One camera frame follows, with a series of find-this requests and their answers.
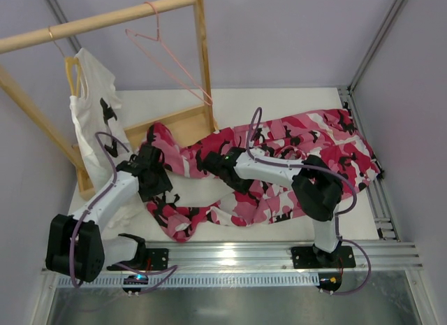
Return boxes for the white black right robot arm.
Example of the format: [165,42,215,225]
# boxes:
[203,147,343,268]

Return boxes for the wooden clothes rack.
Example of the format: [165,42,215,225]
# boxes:
[1,0,218,200]

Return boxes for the yellow wooden hanger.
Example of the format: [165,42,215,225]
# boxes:
[47,27,82,97]

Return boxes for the pink wire hanger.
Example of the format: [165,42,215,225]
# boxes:
[124,1,214,106]

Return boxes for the white printed t-shirt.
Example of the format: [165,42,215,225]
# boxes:
[70,48,133,192]

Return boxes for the pink camouflage trousers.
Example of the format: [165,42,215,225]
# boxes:
[144,109,381,243]

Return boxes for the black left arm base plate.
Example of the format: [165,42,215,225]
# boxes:
[119,248,169,271]

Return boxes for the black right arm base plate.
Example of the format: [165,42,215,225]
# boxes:
[291,245,356,269]

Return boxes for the slotted grey cable duct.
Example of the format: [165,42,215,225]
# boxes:
[55,272,321,289]

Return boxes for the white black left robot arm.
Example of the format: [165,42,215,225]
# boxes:
[45,144,173,288]

